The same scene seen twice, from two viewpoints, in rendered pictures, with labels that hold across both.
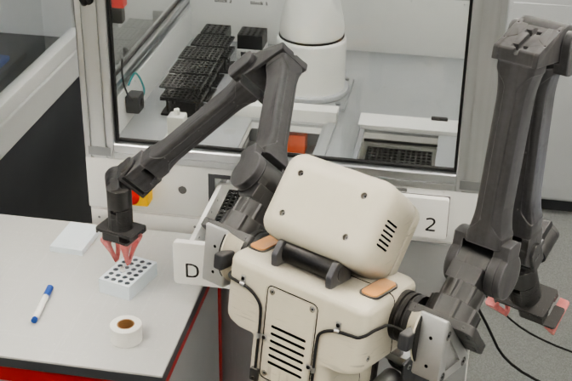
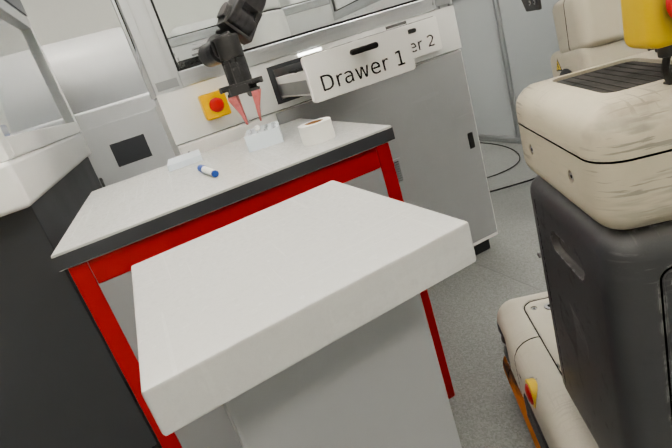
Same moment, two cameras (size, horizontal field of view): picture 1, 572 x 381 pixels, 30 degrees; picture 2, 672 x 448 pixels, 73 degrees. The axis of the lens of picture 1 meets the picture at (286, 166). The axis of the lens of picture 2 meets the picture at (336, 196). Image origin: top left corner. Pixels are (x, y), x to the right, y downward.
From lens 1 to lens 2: 1.83 m
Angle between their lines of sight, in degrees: 27
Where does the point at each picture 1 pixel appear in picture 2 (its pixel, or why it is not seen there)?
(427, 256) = (434, 71)
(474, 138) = not seen: outside the picture
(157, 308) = not seen: hidden behind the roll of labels
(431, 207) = (427, 25)
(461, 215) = (443, 28)
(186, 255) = (318, 67)
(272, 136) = not seen: outside the picture
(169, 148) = not seen: outside the picture
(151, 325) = not seen: hidden behind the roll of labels
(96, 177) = (173, 113)
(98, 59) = not seen: outside the picture
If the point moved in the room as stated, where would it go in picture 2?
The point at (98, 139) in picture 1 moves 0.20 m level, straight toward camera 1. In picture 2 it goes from (162, 72) to (193, 59)
